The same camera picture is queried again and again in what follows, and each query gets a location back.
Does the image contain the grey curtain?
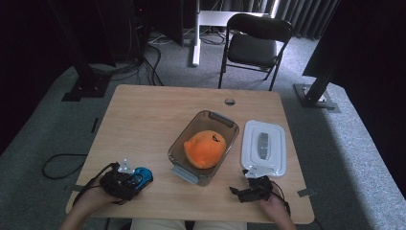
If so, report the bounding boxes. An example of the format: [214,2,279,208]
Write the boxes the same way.
[273,0,343,41]

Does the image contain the white desk frame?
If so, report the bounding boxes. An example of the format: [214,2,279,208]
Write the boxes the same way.
[191,0,273,67]

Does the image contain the black floor cable loop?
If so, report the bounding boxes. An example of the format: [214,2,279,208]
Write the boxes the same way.
[41,153,89,180]

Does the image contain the right hand-held gripper cable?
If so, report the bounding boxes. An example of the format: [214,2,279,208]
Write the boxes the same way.
[270,181,292,217]

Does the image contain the black folding chair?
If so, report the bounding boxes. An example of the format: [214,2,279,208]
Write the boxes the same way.
[217,12,295,92]

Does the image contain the white storage box lid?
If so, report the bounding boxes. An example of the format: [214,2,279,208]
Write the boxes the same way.
[239,119,287,179]

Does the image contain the orange plush toy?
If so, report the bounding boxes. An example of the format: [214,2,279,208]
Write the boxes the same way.
[183,129,228,170]

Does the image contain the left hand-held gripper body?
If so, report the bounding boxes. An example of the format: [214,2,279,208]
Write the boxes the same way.
[99,158,142,202]

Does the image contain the transparent grey storage box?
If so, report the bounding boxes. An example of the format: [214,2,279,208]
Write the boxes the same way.
[168,109,240,188]

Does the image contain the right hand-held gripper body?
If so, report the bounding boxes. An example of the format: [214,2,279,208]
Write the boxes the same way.
[244,164,274,202]

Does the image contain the left hand-held gripper cable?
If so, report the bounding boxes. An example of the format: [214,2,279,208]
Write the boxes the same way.
[72,162,120,207]

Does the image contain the person's right hand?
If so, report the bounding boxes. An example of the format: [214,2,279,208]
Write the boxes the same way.
[258,187,291,222]

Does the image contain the black metal stand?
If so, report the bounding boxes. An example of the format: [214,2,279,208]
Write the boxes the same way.
[47,0,113,103]
[292,41,341,114]

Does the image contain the person's left hand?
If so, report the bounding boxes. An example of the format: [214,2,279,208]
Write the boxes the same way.
[74,179,123,214]

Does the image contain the hand-held gripper cable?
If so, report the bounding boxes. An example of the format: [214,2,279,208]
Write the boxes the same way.
[270,181,292,217]
[72,162,120,207]

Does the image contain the dark cabinet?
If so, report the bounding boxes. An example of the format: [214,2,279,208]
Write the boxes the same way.
[133,0,185,47]

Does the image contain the bundle of black floor cables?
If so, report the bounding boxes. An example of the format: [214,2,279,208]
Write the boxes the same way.
[88,44,166,87]

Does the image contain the blue toy car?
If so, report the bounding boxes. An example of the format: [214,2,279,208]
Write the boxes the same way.
[127,166,154,193]

